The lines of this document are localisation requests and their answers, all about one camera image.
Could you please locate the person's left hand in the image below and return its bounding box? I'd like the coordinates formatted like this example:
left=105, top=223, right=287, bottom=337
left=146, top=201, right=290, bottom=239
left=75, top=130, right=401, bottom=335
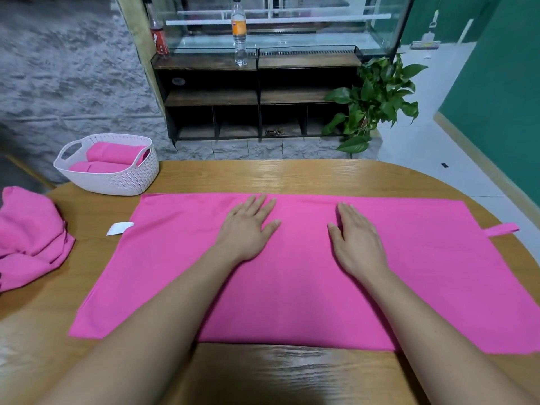
left=213, top=193, right=282, bottom=266

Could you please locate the person's right hand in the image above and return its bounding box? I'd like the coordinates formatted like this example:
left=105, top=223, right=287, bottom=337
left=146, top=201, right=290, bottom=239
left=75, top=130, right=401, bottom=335
left=326, top=201, right=392, bottom=284

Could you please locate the pink towel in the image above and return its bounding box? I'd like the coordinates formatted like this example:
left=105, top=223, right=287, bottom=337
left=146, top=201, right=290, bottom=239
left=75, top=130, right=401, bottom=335
left=86, top=141, right=151, bottom=166
left=68, top=192, right=540, bottom=356
left=68, top=160, right=130, bottom=174

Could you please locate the white woven plastic basket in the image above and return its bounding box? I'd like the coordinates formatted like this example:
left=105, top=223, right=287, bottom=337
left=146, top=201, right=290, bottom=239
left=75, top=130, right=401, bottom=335
left=52, top=132, right=161, bottom=197

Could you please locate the pile of pink cloths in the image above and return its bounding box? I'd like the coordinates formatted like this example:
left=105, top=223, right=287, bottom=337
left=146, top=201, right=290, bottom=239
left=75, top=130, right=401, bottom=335
left=0, top=185, right=76, bottom=294

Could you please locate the person's left forearm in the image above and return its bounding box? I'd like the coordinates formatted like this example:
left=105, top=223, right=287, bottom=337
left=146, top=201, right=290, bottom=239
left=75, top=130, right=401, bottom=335
left=40, top=249, right=241, bottom=405

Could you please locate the person's right forearm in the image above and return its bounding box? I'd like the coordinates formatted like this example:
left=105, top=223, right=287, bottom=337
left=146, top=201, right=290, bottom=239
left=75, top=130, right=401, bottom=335
left=364, top=265, right=538, bottom=405

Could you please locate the dark wooden shelf cabinet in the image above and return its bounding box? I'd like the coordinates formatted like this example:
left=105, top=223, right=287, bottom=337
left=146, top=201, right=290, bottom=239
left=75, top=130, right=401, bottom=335
left=151, top=47, right=381, bottom=143

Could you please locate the green potted plant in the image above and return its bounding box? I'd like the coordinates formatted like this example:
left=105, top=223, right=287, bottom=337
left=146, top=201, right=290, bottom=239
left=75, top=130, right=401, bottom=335
left=323, top=53, right=429, bottom=156

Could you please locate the clear bottle with orange label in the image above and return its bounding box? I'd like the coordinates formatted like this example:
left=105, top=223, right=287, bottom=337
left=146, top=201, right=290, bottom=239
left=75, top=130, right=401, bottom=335
left=230, top=0, right=250, bottom=68

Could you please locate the red label cola bottle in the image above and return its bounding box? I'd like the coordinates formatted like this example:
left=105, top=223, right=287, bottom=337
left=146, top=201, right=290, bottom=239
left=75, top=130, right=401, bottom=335
left=147, top=3, right=170, bottom=56

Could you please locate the white mop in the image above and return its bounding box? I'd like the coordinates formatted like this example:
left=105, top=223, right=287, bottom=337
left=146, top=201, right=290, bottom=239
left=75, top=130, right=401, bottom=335
left=410, top=10, right=442, bottom=51

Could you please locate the glass display case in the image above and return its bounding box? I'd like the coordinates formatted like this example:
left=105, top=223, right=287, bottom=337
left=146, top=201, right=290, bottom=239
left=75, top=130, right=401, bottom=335
left=141, top=0, right=415, bottom=56

